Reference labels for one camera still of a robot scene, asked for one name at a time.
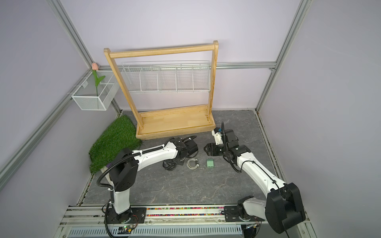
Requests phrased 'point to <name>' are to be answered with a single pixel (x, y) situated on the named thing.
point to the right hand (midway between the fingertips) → (208, 147)
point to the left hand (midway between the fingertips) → (173, 160)
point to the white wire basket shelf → (168, 76)
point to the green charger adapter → (210, 163)
